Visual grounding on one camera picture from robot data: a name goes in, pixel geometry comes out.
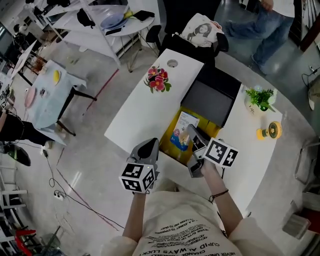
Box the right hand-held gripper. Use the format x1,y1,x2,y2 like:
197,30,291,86
186,124,239,179

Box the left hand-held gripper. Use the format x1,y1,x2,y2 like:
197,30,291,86
118,137,161,196

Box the white and blue product box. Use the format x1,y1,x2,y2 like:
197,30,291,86
169,111,201,152

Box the black box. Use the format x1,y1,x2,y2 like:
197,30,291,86
158,62,243,168

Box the person's left forearm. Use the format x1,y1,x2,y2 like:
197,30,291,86
121,191,149,243

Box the person's right forearm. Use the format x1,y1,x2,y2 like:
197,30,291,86
200,163,245,239

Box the black braided cord bracelet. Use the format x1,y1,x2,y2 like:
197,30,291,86
208,188,230,204

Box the white desk with round hole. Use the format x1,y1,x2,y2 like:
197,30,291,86
104,48,205,161

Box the red flower decoration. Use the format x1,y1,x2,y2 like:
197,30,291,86
143,65,173,94

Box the yellow handheld fan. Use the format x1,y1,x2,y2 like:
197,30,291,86
256,120,283,141

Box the green plant in white pot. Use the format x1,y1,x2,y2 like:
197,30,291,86
244,85,278,116

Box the cream printed shirt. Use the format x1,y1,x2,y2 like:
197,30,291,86
107,184,320,256

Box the white power strip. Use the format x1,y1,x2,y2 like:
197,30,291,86
53,190,67,202

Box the table with light blue cloth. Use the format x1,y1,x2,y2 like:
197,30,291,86
24,59,98,146

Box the portrait print cushion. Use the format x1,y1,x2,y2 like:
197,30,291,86
179,12,225,49

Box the black office chair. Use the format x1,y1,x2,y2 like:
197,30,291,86
145,0,230,69

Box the round white table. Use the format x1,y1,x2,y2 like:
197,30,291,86
100,9,156,74

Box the pink plate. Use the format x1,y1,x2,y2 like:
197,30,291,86
24,87,38,110

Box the white shelf rack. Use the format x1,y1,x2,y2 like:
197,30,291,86
24,0,124,66

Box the blue basin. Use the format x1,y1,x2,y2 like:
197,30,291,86
100,12,129,31

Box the black pouch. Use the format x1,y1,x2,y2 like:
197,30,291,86
133,10,156,22

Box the black floor cable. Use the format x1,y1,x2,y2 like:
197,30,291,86
41,149,126,230

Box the metal frame chair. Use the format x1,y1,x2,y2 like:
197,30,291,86
294,141,320,186

